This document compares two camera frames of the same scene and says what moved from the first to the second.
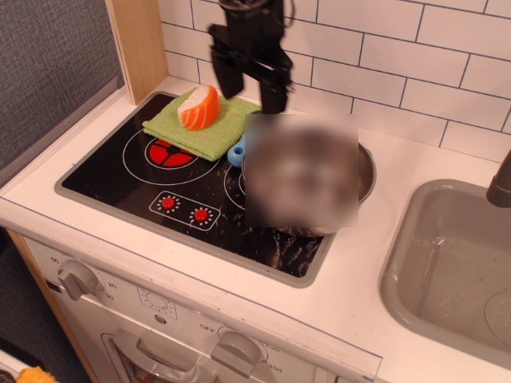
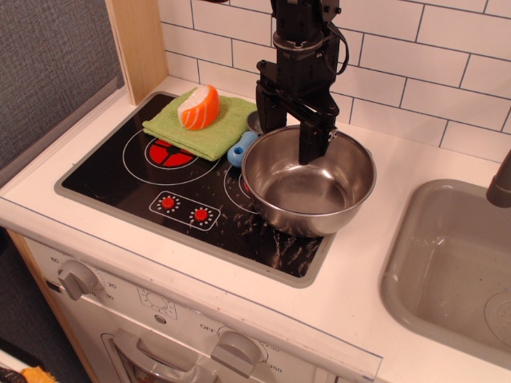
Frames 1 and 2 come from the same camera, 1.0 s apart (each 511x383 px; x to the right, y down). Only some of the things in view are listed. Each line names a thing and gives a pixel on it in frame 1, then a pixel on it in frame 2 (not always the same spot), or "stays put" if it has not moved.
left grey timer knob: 77,279 stays put
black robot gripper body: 251,41 to 302,79
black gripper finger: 228,73 to 271,112
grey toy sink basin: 447,274 stays put
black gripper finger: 274,96 to 314,141
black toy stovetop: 120,167 stays put
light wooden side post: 139,37 stays put
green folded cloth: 208,143 stays put
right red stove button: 201,215 stays put
